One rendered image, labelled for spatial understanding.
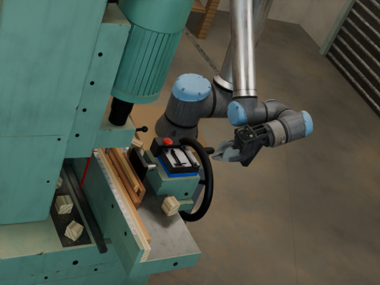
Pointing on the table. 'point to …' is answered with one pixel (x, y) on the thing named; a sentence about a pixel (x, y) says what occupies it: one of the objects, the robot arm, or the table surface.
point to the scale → (115, 194)
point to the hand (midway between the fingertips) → (215, 158)
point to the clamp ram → (140, 164)
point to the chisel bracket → (115, 134)
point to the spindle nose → (120, 111)
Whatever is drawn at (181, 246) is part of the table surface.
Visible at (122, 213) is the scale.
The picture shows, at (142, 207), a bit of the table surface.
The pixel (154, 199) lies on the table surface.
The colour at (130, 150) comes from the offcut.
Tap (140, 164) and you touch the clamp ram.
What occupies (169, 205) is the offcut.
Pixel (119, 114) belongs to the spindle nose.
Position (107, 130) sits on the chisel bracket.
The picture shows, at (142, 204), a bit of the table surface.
